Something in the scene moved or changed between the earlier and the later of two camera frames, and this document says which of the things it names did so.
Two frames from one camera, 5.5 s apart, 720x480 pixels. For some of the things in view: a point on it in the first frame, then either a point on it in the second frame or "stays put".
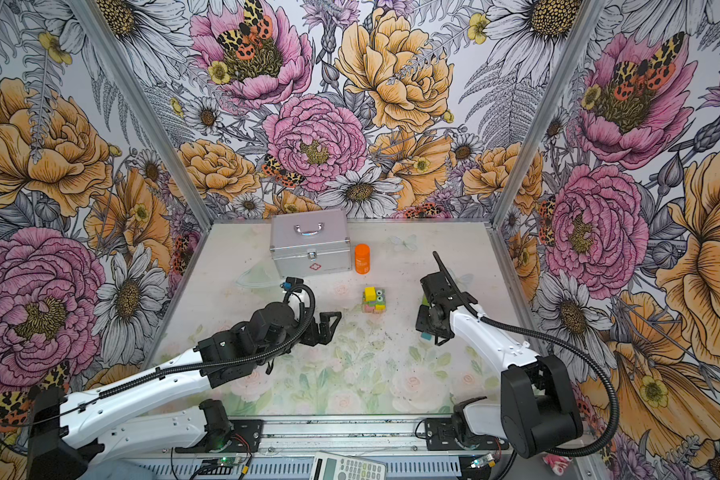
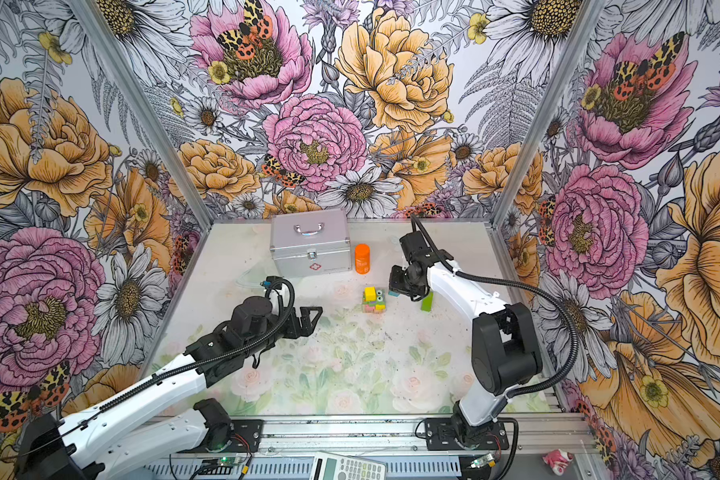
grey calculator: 329,466 stays put
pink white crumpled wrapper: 557,463 stays put
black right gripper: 422,325 -> 394,283
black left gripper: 324,336 -> 306,328
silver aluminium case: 310,242 stays put
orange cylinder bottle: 362,259 stays put
